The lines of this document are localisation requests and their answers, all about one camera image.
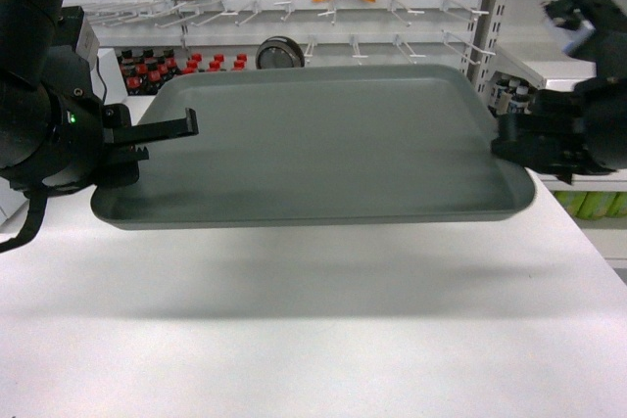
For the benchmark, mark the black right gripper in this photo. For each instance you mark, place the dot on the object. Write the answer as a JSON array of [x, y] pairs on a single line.
[[549, 140]]

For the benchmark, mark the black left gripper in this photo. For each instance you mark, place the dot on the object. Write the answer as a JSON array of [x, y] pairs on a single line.
[[80, 150]]

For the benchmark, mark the grey-silver rectangular tray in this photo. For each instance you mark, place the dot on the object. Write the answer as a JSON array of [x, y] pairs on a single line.
[[321, 146]]

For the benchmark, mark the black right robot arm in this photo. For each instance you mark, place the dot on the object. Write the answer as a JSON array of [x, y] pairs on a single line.
[[594, 31]]

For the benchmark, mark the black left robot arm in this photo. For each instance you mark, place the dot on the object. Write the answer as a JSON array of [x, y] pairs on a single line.
[[35, 69]]

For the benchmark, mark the white checkout counter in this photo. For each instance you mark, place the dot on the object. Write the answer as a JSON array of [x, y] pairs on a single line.
[[518, 318]]

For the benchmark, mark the round grey scanner device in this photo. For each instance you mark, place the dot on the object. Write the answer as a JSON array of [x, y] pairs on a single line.
[[279, 52]]

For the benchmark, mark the white peg hook rack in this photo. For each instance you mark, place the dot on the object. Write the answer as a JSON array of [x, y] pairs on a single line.
[[404, 25]]

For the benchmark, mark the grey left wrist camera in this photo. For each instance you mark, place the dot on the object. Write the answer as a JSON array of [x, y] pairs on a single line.
[[85, 41]]

